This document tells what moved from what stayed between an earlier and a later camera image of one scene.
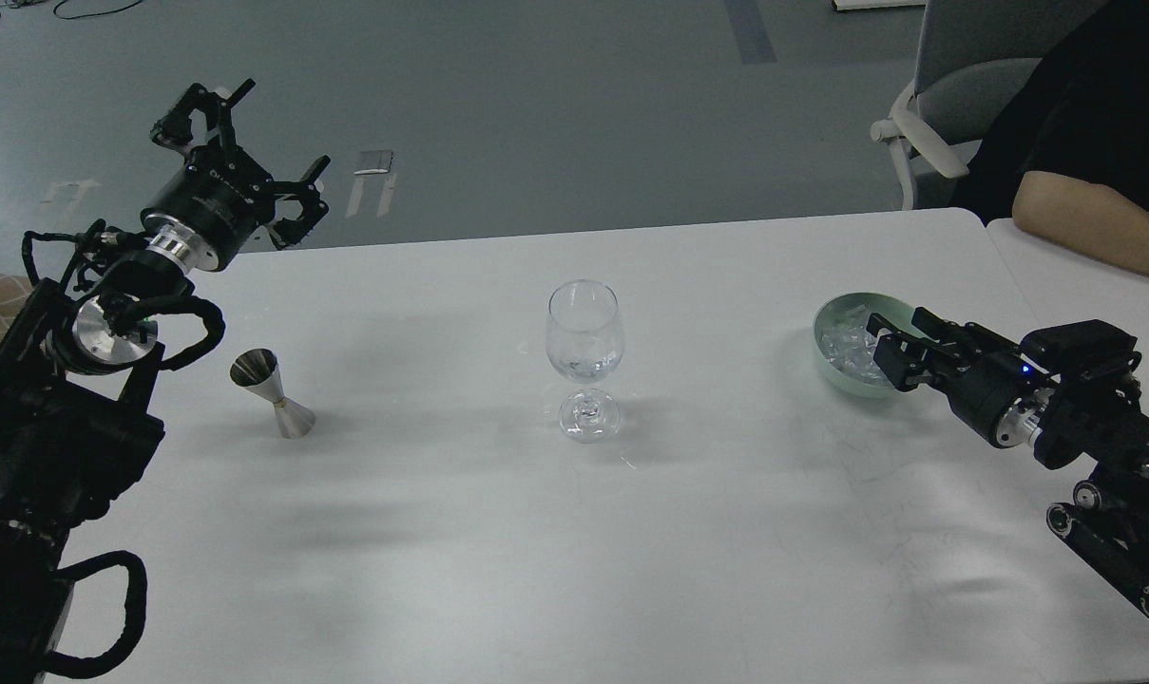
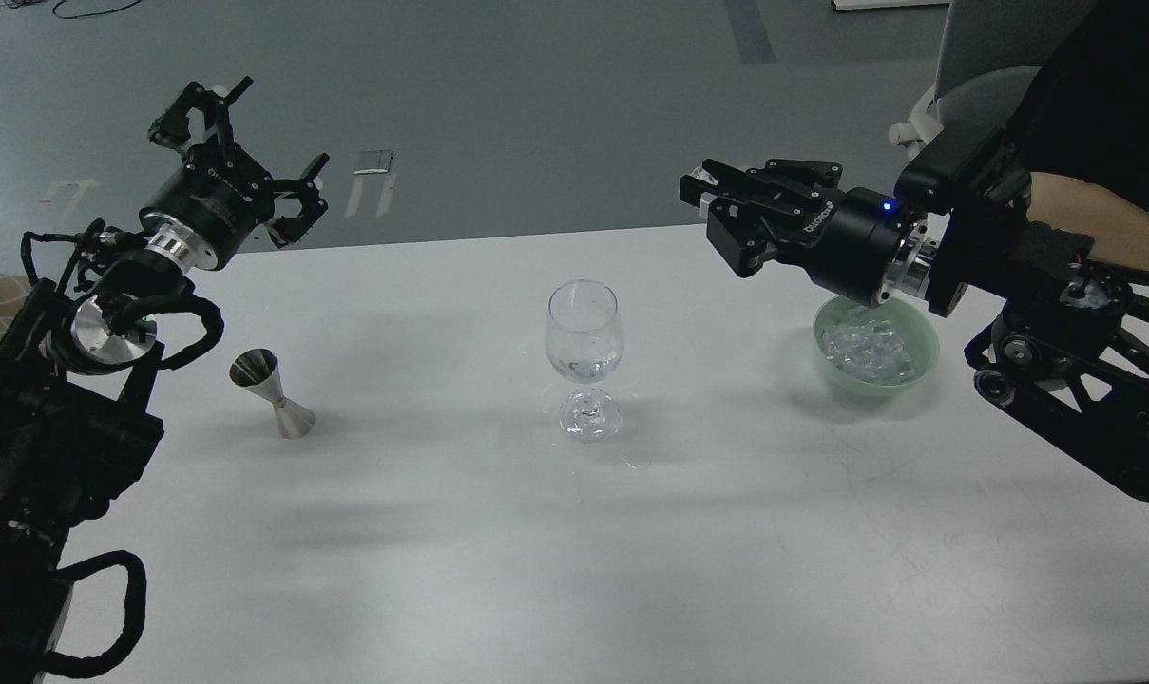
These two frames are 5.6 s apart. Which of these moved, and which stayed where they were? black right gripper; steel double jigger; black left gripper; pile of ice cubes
Moved: black right gripper
Stayed: black left gripper; pile of ice cubes; steel double jigger
